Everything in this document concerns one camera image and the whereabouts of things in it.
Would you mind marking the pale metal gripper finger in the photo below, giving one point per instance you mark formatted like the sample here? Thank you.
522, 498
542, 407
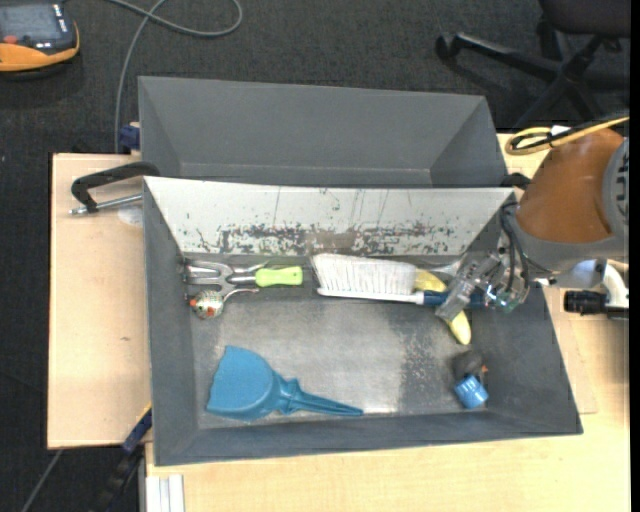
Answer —
477, 267
457, 300

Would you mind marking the yellow banana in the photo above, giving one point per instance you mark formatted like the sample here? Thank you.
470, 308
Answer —
461, 327

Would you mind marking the dark grey toy duck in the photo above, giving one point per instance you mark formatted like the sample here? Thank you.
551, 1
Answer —
467, 362

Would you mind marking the blue ribbed cap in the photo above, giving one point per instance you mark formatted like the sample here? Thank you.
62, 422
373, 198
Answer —
471, 392

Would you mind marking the grey metal bin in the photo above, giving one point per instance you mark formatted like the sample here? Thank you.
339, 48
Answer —
310, 350

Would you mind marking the blue plastic scoop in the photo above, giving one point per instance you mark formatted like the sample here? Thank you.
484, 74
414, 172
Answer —
250, 385

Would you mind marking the grey toy mouse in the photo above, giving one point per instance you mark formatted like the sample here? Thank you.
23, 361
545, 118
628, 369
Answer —
207, 303

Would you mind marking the black cylinder on white bracket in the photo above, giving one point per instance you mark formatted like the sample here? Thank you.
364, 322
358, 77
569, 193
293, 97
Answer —
585, 301

